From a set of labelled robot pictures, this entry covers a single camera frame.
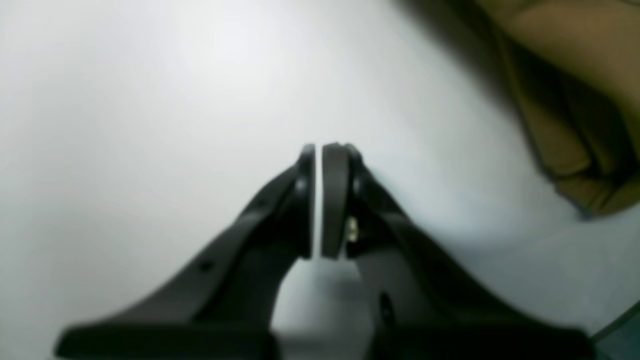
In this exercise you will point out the brown T-shirt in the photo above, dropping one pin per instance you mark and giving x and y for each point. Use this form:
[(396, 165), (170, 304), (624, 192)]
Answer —
[(573, 67)]

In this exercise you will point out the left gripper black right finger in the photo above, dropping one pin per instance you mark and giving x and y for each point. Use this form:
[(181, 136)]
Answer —
[(424, 305)]

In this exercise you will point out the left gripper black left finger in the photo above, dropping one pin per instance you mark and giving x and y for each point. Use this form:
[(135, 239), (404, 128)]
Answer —
[(220, 305)]

